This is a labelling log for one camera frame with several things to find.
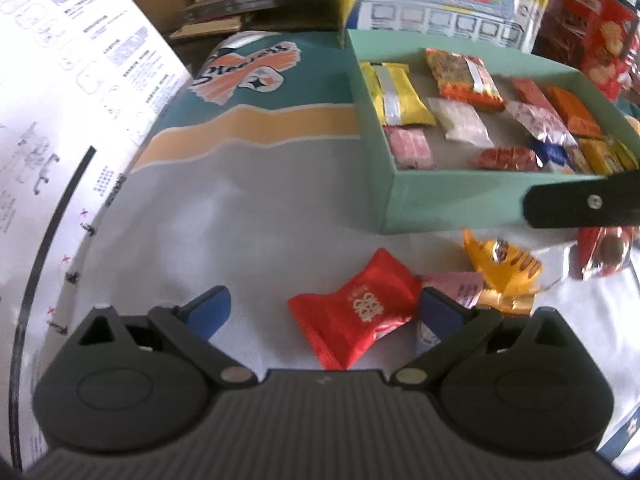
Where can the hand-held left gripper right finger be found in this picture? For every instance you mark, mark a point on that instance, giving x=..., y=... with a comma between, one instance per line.
x=440, y=312

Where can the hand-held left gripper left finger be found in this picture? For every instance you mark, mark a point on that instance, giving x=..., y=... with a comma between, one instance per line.
x=207, y=310

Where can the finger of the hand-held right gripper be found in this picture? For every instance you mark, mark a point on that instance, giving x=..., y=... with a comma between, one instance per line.
x=590, y=202

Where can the yellow-green snack packet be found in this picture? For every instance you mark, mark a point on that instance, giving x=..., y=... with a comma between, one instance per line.
x=605, y=155

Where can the red clear foil snack packet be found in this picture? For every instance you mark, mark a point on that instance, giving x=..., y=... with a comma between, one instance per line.
x=602, y=252

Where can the large red snack packet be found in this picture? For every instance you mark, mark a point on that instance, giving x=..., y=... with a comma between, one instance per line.
x=355, y=305

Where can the pink and white foil packet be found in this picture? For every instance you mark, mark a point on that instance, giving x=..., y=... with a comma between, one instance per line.
x=542, y=122

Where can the orange-red foil snack packet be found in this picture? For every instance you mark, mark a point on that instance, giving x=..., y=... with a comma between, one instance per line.
x=505, y=159

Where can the mint green cardboard box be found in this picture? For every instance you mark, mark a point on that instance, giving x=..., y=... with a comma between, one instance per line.
x=440, y=200

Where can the white snack packet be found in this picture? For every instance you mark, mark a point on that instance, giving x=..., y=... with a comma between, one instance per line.
x=462, y=120

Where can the pink snack packet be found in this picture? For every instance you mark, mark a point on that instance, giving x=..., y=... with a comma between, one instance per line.
x=410, y=147

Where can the light blue snack packet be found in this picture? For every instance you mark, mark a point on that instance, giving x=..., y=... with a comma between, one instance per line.
x=425, y=337

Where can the small pale pink packet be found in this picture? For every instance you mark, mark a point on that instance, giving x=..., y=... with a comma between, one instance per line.
x=457, y=287

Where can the golden snack packet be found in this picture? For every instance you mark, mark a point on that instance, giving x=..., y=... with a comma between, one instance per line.
x=507, y=302

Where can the yellow-orange striped snack packet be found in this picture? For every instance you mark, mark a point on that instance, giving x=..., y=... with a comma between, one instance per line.
x=505, y=260

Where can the red-orange snack packet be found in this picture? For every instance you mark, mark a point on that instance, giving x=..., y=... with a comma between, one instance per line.
x=530, y=92

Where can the red biscuit tin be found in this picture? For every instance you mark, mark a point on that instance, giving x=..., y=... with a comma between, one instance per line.
x=595, y=35

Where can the orange striped clear snack packet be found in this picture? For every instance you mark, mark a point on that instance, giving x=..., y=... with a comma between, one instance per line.
x=462, y=77

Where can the yellow snack packet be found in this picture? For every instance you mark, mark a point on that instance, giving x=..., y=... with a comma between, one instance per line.
x=400, y=92

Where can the blue and white packet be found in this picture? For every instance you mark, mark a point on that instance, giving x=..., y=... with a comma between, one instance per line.
x=622, y=435

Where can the drawing board toy box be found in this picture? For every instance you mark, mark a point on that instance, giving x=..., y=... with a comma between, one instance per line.
x=450, y=5

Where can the white printed paper sheet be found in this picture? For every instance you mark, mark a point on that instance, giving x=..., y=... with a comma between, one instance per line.
x=60, y=110

